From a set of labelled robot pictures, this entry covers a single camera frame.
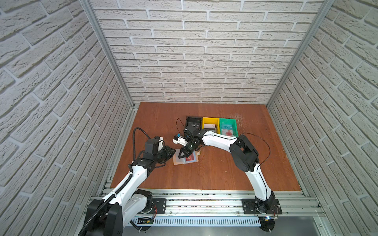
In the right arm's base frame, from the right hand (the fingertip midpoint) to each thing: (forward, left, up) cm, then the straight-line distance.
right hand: (180, 155), depth 88 cm
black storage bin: (+30, -11, -2) cm, 32 cm away
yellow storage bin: (+24, -24, +1) cm, 34 cm away
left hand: (+1, +2, +7) cm, 7 cm away
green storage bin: (+23, -31, +2) cm, 39 cm away
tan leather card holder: (-2, +3, -2) cm, 4 cm away
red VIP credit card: (-1, -7, -2) cm, 7 cm away
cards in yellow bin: (+21, -22, -1) cm, 30 cm away
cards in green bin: (+18, -34, -2) cm, 39 cm away
